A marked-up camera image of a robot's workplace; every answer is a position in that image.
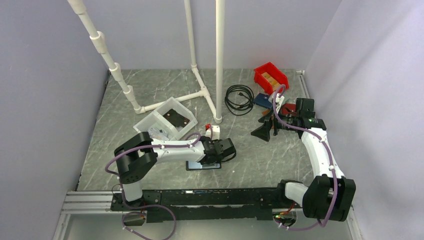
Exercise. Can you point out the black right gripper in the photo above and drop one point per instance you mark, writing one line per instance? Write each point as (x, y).
(263, 131)

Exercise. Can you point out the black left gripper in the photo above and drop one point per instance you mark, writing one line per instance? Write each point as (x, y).
(214, 141)

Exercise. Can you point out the black leather card holder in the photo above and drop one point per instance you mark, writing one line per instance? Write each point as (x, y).
(193, 166)

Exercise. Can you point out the gold card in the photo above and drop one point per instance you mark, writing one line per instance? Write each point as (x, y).
(268, 77)
(275, 85)

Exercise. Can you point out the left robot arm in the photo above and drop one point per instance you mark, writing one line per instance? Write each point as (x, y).
(135, 158)

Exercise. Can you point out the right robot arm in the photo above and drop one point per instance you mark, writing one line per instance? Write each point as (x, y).
(330, 194)

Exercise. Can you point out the brown leather card holder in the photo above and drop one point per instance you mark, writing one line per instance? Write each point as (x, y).
(267, 112)

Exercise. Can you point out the blue leather card holder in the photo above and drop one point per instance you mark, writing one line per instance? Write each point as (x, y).
(262, 100)

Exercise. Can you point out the red leather card holder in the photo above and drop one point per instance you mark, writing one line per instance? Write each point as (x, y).
(288, 108)

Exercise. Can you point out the gold card in bin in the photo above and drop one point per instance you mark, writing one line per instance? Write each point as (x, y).
(275, 85)

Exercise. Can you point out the cards in tray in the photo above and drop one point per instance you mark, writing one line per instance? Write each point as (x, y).
(156, 132)

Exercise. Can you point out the white plastic divided tray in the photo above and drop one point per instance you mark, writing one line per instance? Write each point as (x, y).
(155, 118)

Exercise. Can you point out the red plastic bin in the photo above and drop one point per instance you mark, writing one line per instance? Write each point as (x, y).
(274, 72)

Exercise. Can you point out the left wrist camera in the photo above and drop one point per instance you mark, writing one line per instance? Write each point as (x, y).
(212, 131)

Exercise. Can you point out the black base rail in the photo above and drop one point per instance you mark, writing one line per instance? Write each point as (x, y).
(261, 204)

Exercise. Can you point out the white PVC pipe frame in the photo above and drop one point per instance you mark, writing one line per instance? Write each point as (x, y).
(99, 42)

